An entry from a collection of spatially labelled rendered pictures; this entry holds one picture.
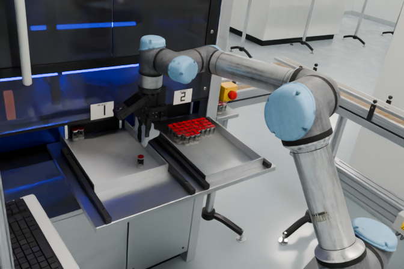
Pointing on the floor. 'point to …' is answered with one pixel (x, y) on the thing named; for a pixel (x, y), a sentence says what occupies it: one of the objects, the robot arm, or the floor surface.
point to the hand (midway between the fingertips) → (140, 141)
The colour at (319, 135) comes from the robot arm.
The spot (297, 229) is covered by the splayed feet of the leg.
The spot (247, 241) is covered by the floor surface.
